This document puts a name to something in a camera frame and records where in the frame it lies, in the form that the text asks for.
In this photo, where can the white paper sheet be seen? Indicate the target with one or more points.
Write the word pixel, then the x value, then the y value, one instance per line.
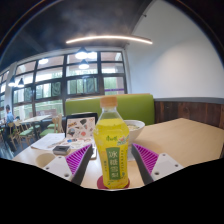
pixel 46 141

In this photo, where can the black pendant lamps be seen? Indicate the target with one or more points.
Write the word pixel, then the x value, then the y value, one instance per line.
pixel 81 54

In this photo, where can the yellow drink bottle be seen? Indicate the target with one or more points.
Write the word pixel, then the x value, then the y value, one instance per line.
pixel 111 146

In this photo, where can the green bench seat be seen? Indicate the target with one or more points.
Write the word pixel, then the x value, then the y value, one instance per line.
pixel 133 106

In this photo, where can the wooden chairs with green seats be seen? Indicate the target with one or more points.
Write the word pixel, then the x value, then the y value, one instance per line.
pixel 25 132

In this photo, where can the tablet with sticker-print cover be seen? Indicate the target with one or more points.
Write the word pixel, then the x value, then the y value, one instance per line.
pixel 80 126

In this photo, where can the long curved ceiling light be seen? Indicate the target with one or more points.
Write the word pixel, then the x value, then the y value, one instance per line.
pixel 110 37

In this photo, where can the white bowl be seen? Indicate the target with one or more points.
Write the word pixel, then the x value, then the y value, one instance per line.
pixel 135 128

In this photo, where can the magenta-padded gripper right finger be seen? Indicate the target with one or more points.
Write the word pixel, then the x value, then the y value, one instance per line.
pixel 146 159

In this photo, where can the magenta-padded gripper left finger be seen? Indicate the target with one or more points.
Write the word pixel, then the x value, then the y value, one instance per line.
pixel 76 159

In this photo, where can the person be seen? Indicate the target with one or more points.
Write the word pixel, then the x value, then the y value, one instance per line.
pixel 9 116

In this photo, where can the wooden dining table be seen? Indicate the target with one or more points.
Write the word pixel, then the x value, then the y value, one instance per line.
pixel 35 118

